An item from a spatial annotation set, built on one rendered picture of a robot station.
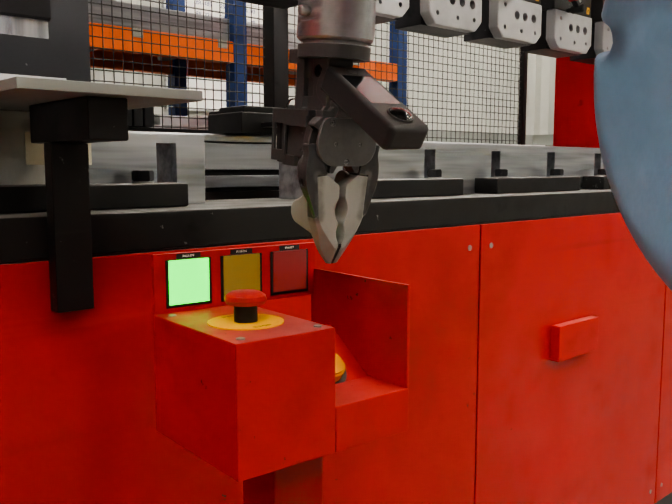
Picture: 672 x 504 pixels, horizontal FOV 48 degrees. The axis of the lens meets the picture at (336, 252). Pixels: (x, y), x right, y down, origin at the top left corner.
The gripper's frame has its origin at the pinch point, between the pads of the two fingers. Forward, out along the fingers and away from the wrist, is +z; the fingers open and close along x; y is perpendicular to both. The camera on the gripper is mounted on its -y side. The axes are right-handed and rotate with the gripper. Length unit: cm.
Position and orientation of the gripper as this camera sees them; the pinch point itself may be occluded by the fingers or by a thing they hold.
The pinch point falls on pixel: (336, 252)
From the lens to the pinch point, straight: 74.8
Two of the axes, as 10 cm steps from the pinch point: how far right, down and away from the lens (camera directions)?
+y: -6.2, -1.8, 7.7
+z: -0.6, 9.8, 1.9
